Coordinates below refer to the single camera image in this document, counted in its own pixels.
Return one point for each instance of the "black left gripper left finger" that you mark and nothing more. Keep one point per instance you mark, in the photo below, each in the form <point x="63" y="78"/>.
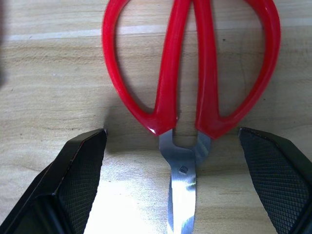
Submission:
<point x="61" y="195"/>

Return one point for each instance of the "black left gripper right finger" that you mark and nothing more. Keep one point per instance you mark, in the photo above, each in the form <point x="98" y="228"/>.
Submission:
<point x="280" y="182"/>

